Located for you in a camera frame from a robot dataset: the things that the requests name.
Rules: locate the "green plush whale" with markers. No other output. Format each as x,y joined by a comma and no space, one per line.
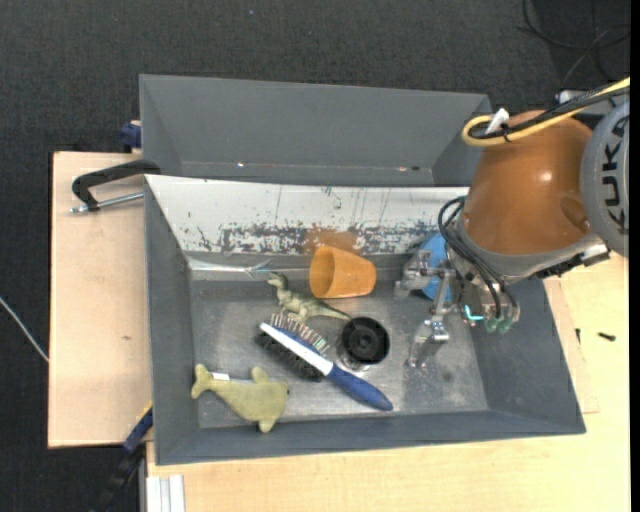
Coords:
250,397

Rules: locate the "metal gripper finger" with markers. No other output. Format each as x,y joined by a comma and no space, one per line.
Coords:
427,342
417,277

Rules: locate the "small black screw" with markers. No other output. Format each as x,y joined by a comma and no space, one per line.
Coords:
606,337

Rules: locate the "orange plastic cup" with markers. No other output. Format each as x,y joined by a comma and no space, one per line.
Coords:
345,275

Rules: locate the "green toy dinosaur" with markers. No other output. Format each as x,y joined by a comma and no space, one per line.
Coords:
300,302

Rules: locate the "grey metal bin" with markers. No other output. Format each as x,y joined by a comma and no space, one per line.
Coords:
310,130

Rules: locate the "blue round object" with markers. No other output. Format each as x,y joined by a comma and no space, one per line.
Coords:
434,250

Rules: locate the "black round lid jar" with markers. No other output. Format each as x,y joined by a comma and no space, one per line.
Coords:
365,342

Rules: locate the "blue and white brush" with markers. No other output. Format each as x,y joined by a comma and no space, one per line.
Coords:
320,357

